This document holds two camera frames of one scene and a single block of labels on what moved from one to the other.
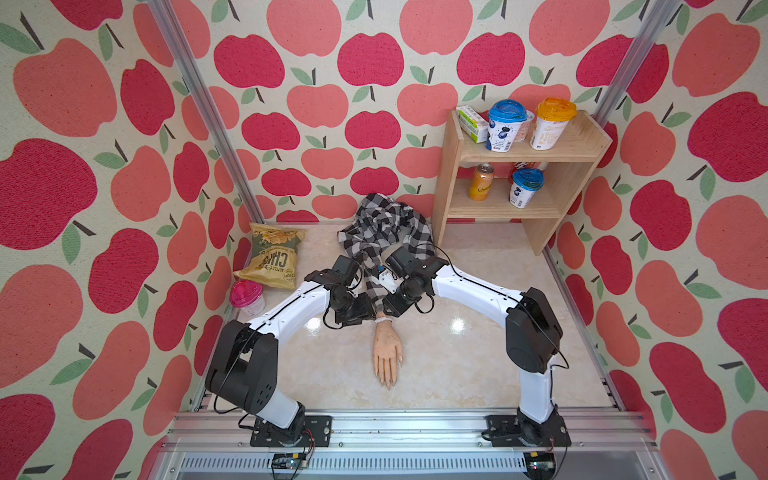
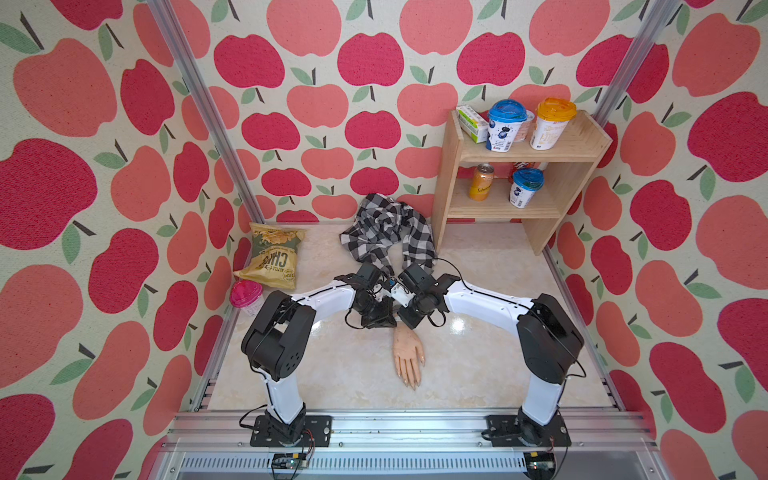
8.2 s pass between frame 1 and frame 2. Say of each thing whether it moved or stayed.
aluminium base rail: stayed
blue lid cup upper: stayed
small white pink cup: stayed
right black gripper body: moved
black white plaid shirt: stayed
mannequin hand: moved
